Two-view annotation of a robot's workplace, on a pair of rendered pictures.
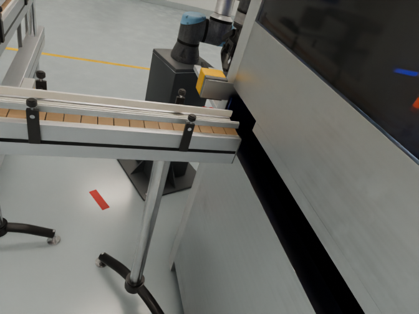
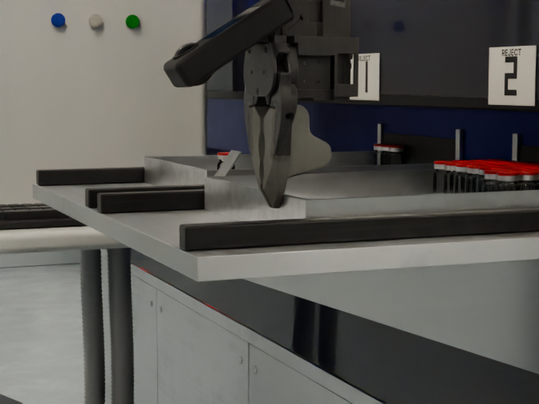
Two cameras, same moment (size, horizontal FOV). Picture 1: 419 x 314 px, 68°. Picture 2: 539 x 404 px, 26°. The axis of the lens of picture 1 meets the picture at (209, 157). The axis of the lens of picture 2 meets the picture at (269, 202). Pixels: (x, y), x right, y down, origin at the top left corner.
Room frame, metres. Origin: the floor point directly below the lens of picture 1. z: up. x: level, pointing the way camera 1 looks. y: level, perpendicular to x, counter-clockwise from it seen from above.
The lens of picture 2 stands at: (1.21, 1.08, 1.01)
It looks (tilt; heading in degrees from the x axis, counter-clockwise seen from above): 6 degrees down; 274
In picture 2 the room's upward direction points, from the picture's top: straight up
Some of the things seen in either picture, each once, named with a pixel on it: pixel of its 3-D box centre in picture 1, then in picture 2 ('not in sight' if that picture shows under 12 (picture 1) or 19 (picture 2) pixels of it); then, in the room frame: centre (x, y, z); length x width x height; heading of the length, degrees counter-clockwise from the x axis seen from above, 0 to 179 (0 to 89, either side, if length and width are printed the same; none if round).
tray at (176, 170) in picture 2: not in sight; (300, 173); (1.29, -0.41, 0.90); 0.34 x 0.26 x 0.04; 26
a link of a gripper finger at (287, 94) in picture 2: (226, 52); (279, 104); (1.29, 0.07, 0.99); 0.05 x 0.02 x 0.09; 116
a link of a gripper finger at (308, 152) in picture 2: (226, 65); (299, 156); (1.27, 0.05, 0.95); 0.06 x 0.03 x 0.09; 26
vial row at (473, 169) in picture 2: not in sight; (482, 187); (1.09, -0.13, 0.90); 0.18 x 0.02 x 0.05; 117
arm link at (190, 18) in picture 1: (192, 27); not in sight; (1.63, 0.29, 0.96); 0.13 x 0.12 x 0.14; 108
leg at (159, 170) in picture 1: (146, 230); not in sight; (0.74, 0.13, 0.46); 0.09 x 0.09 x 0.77; 26
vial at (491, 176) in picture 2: not in sight; (494, 193); (1.08, -0.07, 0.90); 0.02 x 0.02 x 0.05
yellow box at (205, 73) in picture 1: (211, 83); not in sight; (0.93, 0.07, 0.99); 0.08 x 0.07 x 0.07; 26
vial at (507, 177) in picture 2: not in sight; (507, 195); (1.07, -0.05, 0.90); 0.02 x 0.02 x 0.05
